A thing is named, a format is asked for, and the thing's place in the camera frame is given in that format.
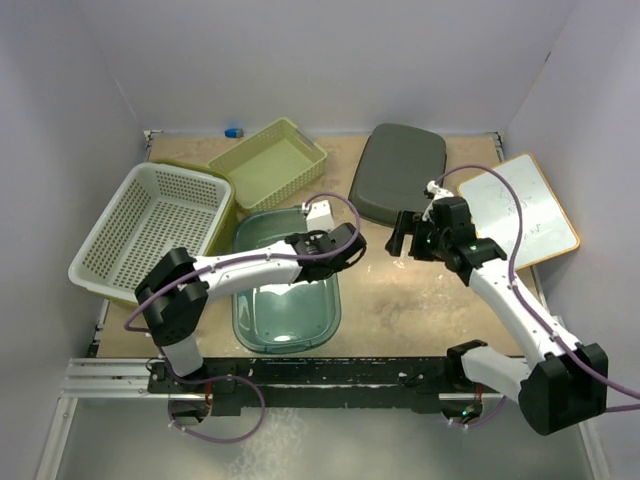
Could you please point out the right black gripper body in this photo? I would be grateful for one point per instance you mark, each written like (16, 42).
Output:
(428, 242)

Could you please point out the white perforated plastic basket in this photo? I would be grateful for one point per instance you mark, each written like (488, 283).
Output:
(135, 230)

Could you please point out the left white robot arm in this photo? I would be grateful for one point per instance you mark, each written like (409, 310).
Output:
(173, 295)

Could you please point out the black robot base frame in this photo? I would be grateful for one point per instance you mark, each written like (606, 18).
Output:
(418, 384)

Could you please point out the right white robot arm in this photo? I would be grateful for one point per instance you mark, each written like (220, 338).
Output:
(559, 382)

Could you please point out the teal transparent plastic tub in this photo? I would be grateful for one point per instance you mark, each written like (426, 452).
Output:
(282, 319)

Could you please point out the whiteboard with wooden frame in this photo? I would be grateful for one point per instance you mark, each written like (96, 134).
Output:
(520, 212)

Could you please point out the light green small basket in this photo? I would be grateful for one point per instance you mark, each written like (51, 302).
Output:
(270, 166)

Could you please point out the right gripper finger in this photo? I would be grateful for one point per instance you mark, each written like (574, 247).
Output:
(395, 244)
(404, 223)

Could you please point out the blue small object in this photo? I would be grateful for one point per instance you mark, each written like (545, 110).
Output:
(234, 133)

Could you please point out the olive green plastic tub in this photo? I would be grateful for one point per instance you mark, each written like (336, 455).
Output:
(211, 196)

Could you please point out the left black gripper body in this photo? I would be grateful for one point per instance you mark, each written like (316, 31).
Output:
(334, 268)

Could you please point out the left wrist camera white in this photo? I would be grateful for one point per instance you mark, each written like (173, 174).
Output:
(318, 216)

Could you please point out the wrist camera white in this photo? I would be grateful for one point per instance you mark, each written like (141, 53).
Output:
(434, 191)
(318, 216)

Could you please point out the grey plastic tub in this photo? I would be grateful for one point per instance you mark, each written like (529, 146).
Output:
(395, 166)

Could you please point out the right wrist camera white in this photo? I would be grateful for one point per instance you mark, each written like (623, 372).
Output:
(434, 191)

